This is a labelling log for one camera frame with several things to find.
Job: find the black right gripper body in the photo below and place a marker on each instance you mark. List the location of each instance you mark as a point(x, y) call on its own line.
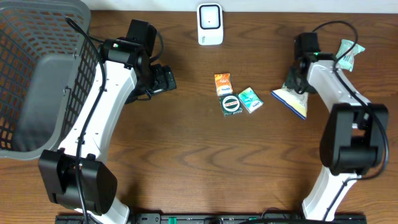
point(295, 79)

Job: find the white snack bag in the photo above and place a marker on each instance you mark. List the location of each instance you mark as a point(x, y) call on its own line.
point(298, 103)

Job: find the teal Kleenex tissue pack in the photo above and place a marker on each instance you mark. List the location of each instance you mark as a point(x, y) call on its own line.
point(250, 100)

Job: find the grey plastic basket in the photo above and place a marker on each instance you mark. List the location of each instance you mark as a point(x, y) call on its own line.
point(47, 71)

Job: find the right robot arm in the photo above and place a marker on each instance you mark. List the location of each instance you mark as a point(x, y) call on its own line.
point(354, 139)

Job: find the green Zam-Buk box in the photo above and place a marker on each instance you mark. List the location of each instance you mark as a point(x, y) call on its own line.
point(230, 105)

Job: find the white barcode scanner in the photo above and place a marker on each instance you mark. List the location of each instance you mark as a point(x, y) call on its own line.
point(210, 24)

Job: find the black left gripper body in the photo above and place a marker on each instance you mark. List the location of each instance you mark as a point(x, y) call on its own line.
point(166, 81)

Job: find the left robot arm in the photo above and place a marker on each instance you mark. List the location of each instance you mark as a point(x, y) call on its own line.
point(75, 175)

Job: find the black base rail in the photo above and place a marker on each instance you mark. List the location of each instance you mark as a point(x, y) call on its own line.
point(156, 218)

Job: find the orange Kleenex tissue pack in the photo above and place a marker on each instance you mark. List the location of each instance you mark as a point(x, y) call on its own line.
point(223, 84)

